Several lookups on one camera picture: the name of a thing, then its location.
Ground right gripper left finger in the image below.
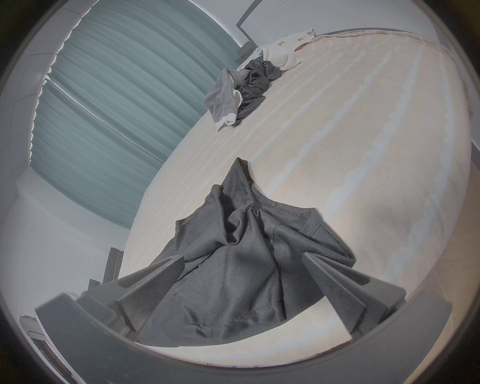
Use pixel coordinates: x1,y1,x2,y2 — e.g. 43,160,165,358
80,254,186,332

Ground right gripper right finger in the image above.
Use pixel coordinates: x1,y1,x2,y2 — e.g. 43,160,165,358
302,252,407,334

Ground black T-shirt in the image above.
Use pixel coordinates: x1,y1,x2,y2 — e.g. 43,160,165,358
136,157,357,347

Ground bed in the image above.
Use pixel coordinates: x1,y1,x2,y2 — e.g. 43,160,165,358
120,0,473,364

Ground pile of clothes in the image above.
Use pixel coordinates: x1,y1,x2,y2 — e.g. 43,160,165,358
202,43,302,134

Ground black chest of drawers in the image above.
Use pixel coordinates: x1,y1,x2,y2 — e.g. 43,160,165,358
88,247,125,289

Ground blue-green curtain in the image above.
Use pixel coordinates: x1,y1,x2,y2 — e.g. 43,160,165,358
29,79,166,229
47,0,241,162

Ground white printed pillow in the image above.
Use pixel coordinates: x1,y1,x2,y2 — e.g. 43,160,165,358
275,28,316,51

